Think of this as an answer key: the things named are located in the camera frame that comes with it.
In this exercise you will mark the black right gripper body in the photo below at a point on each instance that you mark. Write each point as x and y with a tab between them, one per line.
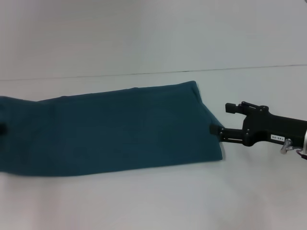
271	129

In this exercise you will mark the teal blue FREE t-shirt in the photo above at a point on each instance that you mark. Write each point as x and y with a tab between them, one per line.
108	131

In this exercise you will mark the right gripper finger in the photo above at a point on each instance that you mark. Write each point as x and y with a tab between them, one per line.
227	135
237	109

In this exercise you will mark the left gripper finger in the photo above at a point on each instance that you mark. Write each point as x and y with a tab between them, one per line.
2	129

